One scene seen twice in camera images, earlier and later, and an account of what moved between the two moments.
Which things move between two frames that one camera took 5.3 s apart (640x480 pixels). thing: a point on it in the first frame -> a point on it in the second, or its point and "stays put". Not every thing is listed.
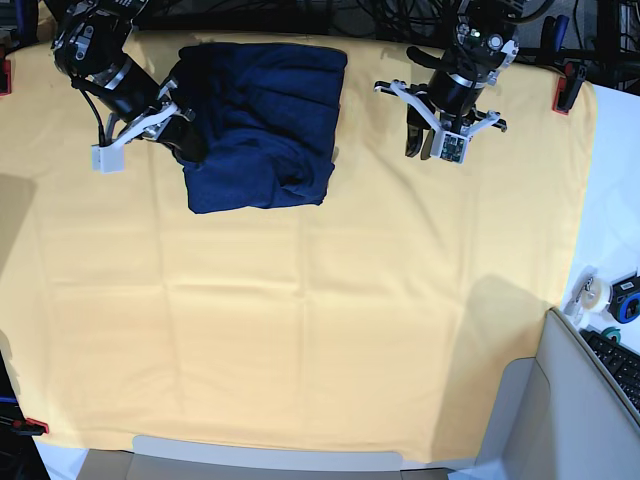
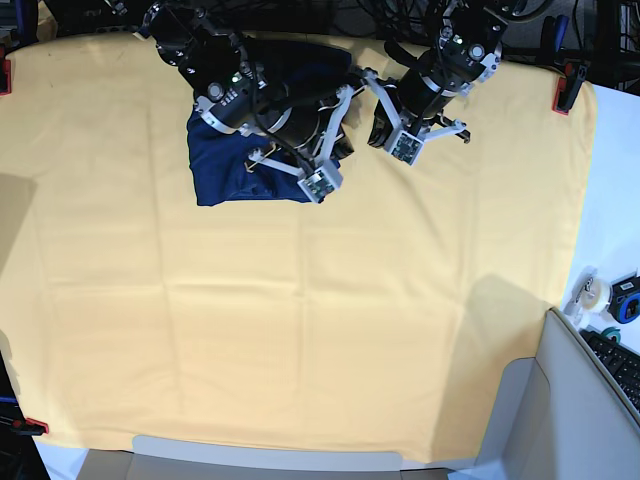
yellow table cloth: [372, 326] stays put
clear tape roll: [590, 298] stays put
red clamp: [5, 74] stays put
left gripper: [186, 140] -> [337, 145]
